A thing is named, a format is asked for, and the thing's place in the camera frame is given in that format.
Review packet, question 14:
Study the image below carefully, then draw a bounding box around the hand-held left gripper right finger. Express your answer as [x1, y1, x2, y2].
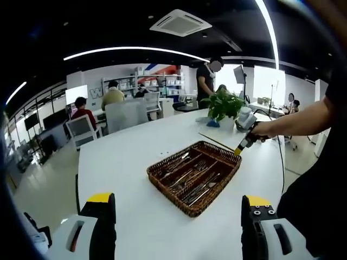
[240, 194, 315, 260]

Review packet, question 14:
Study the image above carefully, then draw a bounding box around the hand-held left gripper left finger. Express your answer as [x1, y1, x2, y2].
[44, 192, 117, 260]

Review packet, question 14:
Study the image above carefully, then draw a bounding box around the brown wicker utensil storage tray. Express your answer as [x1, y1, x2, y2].
[146, 140, 243, 218]

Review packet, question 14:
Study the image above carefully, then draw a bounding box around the steel fork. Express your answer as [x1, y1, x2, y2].
[173, 167, 209, 190]
[169, 161, 208, 189]

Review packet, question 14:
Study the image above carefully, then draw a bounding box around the steel spoon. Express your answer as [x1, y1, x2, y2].
[159, 151, 190, 177]
[162, 157, 188, 179]

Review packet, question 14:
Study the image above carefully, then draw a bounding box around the person's right hand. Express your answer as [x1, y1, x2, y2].
[249, 121, 273, 143]

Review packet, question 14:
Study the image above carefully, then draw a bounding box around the green potted plant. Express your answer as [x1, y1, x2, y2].
[202, 88, 246, 128]

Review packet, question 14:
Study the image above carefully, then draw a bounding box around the light panel on tripod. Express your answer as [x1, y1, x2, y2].
[233, 64, 249, 105]

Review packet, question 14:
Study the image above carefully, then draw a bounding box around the black and white device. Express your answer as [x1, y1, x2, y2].
[23, 211, 53, 249]

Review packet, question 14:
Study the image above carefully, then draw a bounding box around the black office chair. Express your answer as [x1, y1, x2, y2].
[172, 100, 196, 112]

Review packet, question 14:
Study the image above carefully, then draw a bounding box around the person's black clothing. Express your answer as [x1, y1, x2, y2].
[278, 81, 347, 258]

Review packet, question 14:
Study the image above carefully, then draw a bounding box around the shelf with white boxes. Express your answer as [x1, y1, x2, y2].
[101, 64, 185, 97]

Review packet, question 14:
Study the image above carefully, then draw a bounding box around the linear ceiling light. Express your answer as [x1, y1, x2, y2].
[254, 0, 280, 70]
[5, 81, 28, 105]
[63, 46, 211, 63]

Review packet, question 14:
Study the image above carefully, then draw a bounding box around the white mesh office chair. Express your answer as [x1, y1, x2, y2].
[143, 91, 161, 120]

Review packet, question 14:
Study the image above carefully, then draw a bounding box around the ceiling air conditioner unit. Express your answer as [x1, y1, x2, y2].
[149, 9, 213, 37]

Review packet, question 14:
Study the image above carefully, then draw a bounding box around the grey desk partition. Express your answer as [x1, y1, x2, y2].
[105, 99, 149, 134]

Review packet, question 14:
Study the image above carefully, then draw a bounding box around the black monitor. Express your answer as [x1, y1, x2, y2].
[42, 108, 68, 129]

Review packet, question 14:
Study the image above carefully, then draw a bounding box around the black television on stand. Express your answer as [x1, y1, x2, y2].
[24, 112, 40, 130]

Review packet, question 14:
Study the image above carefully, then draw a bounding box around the white display screen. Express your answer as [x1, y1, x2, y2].
[65, 84, 89, 105]

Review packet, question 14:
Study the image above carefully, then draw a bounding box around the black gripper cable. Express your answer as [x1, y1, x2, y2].
[253, 108, 286, 194]

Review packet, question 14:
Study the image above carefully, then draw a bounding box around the white frame office chair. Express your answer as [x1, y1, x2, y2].
[66, 113, 104, 149]

